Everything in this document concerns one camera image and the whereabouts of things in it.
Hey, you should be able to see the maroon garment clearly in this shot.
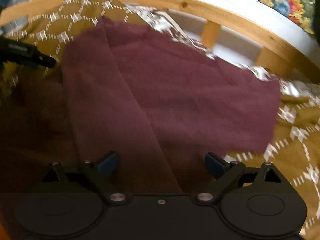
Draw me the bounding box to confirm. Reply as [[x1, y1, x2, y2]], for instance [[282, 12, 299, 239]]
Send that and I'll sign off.
[[1, 18, 281, 193]]

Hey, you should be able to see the brown patterned blanket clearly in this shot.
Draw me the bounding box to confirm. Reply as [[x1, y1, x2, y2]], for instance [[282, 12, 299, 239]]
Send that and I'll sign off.
[[1, 9, 319, 239]]

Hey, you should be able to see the colourful anime group poster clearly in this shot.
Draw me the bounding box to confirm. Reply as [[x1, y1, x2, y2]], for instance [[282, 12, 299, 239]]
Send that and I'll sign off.
[[257, 0, 316, 36]]

